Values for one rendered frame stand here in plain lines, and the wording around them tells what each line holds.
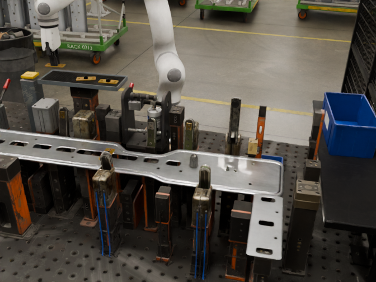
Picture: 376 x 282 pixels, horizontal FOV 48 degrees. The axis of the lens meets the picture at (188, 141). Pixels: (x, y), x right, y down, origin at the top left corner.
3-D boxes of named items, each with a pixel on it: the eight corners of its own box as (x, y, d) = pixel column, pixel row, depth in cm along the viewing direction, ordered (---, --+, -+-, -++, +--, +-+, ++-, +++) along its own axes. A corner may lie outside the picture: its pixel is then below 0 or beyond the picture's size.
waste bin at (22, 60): (-18, 108, 426) (-37, 37, 390) (15, 88, 471) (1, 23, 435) (24, 114, 414) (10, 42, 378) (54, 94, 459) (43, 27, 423)
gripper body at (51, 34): (45, 19, 181) (48, 45, 186) (34, 25, 172) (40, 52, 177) (61, 19, 180) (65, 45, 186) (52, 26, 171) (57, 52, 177)
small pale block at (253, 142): (241, 217, 176) (248, 141, 158) (241, 212, 179) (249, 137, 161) (249, 218, 176) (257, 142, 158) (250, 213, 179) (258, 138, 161)
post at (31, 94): (34, 162, 211) (18, 80, 189) (42, 154, 218) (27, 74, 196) (48, 164, 210) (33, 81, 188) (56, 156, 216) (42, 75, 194)
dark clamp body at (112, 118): (105, 194, 189) (97, 118, 170) (116, 178, 201) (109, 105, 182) (128, 197, 187) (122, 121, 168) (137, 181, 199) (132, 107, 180)
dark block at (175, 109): (169, 196, 188) (168, 111, 167) (173, 187, 194) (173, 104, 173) (180, 197, 187) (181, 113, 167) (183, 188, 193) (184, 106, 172)
